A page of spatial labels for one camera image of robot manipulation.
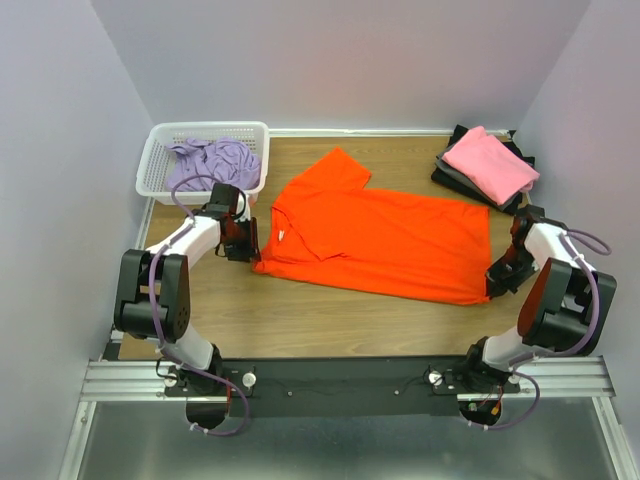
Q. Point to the orange t-shirt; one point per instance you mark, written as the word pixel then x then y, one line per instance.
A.
pixel 328 227

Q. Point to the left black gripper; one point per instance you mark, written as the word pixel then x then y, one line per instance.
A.
pixel 250 248

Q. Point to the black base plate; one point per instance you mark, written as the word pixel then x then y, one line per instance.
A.
pixel 339 387

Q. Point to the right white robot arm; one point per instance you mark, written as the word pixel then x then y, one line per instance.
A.
pixel 565 310

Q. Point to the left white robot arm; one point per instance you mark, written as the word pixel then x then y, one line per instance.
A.
pixel 153 300

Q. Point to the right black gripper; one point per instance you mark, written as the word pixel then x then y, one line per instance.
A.
pixel 497 284

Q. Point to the white plastic basket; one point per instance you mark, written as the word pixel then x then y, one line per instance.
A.
pixel 157 162

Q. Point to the grey folded t-shirt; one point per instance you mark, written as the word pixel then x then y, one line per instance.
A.
pixel 448 176

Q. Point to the purple t-shirt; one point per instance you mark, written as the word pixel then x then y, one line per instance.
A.
pixel 201 164

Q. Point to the pink folded t-shirt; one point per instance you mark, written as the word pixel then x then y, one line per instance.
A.
pixel 490 165

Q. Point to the aluminium frame rail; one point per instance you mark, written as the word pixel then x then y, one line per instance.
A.
pixel 136 381

